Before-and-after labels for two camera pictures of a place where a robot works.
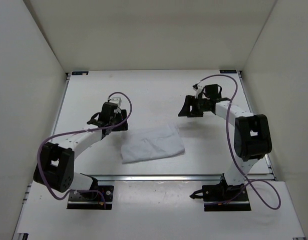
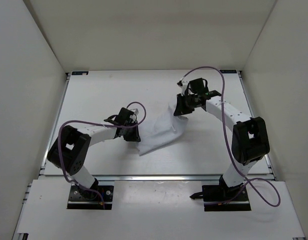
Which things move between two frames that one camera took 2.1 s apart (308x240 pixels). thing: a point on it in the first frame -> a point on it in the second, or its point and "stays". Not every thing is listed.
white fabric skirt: (150, 142) -> (160, 127)
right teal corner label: (228, 71) stays
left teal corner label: (80, 73) stays
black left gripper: (123, 112) -> (134, 137)
